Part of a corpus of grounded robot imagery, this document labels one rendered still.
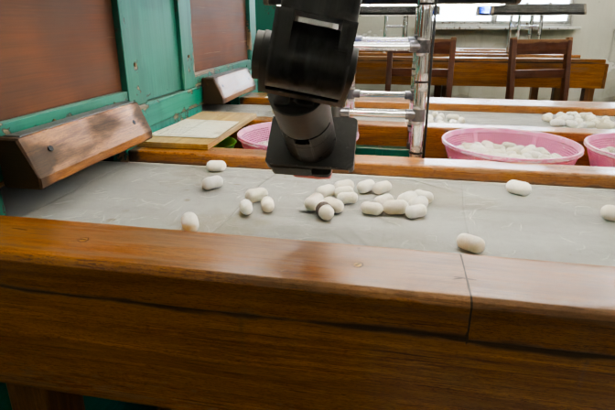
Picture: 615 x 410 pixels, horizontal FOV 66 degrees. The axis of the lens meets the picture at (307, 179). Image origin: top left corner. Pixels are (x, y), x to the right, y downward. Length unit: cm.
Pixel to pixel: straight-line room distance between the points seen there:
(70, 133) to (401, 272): 52
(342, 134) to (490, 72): 295
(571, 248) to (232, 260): 41
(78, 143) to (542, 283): 64
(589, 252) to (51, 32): 81
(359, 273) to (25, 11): 59
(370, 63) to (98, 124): 272
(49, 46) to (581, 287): 77
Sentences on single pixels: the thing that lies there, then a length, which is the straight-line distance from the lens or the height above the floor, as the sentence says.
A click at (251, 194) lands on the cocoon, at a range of 72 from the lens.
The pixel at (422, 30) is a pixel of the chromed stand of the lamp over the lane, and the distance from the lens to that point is 87.
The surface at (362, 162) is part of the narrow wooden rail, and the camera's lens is 85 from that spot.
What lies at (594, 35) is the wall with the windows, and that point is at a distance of 612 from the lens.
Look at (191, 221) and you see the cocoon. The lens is 63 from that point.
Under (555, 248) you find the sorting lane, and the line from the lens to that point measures 66.
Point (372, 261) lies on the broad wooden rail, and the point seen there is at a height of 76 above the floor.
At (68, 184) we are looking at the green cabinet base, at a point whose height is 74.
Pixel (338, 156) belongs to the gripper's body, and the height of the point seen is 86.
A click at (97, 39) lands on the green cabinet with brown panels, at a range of 94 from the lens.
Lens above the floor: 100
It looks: 19 degrees down
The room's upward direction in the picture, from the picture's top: straight up
